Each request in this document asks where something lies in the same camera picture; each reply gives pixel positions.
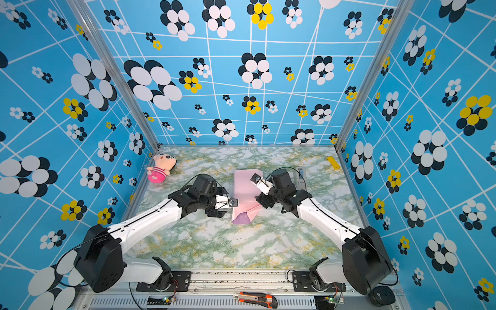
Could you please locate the black computer mouse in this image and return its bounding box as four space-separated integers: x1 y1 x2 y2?
368 285 396 307

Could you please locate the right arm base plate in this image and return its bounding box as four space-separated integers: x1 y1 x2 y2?
285 258 347 294

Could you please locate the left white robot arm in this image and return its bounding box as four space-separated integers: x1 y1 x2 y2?
74 174 238 293

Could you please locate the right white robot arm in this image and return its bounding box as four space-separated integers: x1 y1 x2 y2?
250 167 398 295

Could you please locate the yellow tape piece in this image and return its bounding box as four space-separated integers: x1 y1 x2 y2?
327 156 341 171

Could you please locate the purple wrapping paper sheet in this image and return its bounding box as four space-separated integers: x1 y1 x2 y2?
232 169 264 225

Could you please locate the pink plush doll toy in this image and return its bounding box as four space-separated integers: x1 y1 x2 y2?
147 154 177 183

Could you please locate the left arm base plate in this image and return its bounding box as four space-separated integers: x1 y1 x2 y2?
136 257 192 293

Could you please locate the red black utility knife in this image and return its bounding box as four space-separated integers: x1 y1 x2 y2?
234 292 278 309

